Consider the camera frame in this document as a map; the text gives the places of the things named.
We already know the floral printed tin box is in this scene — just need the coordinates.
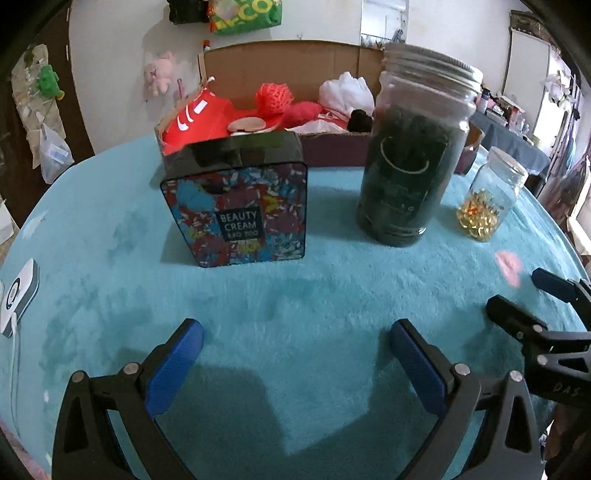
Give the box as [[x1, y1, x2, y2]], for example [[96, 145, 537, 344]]
[[159, 130, 309, 268]]

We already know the cardboard box with red lining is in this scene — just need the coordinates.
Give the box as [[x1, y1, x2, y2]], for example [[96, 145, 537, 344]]
[[154, 41, 485, 174]]

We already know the white mesh bath pouf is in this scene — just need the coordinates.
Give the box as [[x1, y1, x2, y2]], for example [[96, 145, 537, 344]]
[[318, 71, 377, 114]]

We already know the beige round powder puff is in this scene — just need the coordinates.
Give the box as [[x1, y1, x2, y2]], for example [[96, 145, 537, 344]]
[[227, 116, 267, 134]]

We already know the dark suitcase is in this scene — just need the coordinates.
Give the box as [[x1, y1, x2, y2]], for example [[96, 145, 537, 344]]
[[509, 10, 555, 40]]

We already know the glass jar of dark leaves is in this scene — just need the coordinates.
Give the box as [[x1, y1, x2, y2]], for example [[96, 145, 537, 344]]
[[356, 43, 484, 247]]

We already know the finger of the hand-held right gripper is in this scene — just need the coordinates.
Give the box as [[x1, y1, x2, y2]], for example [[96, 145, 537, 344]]
[[531, 268, 591, 319], [486, 295, 550, 352]]

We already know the dark brown door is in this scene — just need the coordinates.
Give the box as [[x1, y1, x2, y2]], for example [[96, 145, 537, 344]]
[[0, 0, 95, 232]]

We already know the table with blue cloth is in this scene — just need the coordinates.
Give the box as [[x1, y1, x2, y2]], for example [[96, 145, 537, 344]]
[[468, 111, 552, 195]]

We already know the pink plush toy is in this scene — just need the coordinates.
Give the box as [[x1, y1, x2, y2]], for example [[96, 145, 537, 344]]
[[143, 51, 175, 97]]

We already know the green plush frog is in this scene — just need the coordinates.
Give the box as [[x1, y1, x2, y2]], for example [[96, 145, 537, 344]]
[[37, 65, 65, 100]]

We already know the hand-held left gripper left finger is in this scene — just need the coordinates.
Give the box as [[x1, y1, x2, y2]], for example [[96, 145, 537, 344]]
[[52, 318, 205, 480]]

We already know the orange mesh bath pouf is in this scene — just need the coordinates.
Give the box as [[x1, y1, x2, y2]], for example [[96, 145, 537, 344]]
[[255, 83, 296, 114]]

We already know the white wardrobe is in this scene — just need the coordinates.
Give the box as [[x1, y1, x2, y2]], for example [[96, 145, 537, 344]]
[[501, 32, 578, 148]]

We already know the green tote bag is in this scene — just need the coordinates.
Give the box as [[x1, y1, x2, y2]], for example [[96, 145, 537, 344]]
[[210, 0, 283, 37]]

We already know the white cable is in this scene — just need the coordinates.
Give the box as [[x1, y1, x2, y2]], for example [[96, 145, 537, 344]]
[[7, 323, 24, 444]]

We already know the black bag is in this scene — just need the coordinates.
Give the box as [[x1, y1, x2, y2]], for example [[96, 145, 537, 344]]
[[167, 0, 215, 24]]

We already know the black scrunchie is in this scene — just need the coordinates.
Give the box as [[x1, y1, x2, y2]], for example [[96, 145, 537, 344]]
[[347, 108, 375, 134]]

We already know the white fluffy cotton piece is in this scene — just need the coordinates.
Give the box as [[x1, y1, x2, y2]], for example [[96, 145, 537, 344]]
[[288, 119, 352, 134]]

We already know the pink curtain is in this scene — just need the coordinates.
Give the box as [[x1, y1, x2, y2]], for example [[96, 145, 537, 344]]
[[570, 55, 591, 259]]

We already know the clear plastic bag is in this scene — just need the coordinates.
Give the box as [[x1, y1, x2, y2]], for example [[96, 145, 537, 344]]
[[39, 124, 75, 184]]

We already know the wall mirror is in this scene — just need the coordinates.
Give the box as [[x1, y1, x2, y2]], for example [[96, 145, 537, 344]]
[[361, 0, 410, 47]]

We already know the small jar of yellow capsules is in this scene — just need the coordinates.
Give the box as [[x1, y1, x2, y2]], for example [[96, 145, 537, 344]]
[[455, 146, 529, 241]]

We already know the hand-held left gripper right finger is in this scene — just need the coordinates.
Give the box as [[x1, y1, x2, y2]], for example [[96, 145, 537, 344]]
[[389, 318, 542, 480]]

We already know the white power bank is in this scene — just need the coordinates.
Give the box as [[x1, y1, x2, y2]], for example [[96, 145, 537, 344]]
[[0, 258, 40, 337]]

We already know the row of cosmetic bottles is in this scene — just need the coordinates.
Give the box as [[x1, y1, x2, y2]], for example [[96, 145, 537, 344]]
[[475, 85, 541, 144]]

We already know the red fuzzy sponge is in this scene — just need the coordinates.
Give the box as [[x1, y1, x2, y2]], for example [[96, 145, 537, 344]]
[[272, 100, 326, 131]]

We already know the beige hanging organiser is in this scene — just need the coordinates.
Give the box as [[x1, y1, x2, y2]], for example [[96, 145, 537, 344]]
[[10, 44, 70, 160]]

